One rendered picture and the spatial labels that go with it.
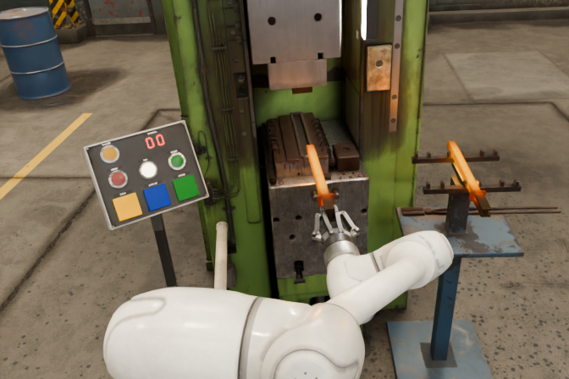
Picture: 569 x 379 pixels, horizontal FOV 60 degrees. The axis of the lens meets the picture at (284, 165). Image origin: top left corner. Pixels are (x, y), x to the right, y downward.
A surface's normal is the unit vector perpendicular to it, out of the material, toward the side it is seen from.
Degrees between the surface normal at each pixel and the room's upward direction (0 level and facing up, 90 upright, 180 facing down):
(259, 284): 90
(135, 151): 60
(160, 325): 25
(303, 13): 90
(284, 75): 90
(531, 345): 0
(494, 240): 0
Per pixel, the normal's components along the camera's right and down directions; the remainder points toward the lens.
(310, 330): 0.11, -0.94
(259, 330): -0.22, -0.63
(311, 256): 0.09, 0.48
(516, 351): -0.06, -0.87
